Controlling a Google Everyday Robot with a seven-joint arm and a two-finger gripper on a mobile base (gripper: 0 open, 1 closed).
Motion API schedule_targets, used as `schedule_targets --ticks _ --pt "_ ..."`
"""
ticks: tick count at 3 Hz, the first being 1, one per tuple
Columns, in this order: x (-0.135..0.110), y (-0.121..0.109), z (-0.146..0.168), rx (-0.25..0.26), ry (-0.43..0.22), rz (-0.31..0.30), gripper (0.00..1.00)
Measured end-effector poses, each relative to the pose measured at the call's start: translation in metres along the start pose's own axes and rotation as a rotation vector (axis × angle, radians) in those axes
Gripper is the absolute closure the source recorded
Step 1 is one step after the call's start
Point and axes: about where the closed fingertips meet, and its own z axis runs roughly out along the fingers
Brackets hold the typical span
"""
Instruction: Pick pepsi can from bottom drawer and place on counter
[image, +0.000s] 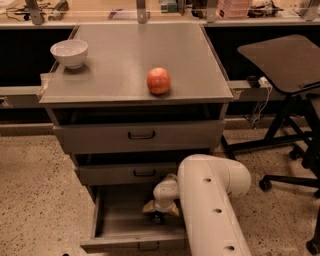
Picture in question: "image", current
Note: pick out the blue pepsi can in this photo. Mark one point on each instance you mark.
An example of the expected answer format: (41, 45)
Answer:
(157, 217)

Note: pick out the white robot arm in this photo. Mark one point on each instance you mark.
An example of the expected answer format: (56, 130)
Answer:
(199, 192)

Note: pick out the white bowl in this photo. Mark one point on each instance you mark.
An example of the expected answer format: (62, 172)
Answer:
(70, 53)

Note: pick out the grey metal bracket left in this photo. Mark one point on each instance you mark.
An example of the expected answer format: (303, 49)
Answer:
(35, 12)

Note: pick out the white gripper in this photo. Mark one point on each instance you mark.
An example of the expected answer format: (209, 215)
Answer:
(162, 201)

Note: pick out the grey top drawer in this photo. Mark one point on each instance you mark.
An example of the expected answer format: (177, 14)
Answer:
(139, 137)

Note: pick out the dark side table with stand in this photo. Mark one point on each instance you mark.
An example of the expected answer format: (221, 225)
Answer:
(290, 65)

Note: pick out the grey middle drawer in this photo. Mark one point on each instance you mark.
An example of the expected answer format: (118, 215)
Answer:
(96, 175)

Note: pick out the grey drawer cabinet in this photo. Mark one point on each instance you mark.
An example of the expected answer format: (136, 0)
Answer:
(111, 87)

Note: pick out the red apple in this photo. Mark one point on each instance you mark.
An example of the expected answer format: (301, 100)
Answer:
(158, 81)

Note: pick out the white power adapter with cable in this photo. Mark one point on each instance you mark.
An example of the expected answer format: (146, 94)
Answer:
(265, 89)

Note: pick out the grey metal bracket right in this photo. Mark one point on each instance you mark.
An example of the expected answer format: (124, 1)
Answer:
(211, 7)

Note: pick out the grey metal bracket middle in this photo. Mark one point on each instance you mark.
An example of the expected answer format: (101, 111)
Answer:
(142, 15)

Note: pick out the grey metal bracket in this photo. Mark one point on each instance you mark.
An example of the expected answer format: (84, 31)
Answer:
(35, 12)
(142, 15)
(211, 7)

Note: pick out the pink plastic storage box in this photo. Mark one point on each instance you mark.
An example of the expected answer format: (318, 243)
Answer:
(233, 8)

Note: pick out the grey open bottom drawer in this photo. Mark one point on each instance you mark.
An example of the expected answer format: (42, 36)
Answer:
(119, 224)

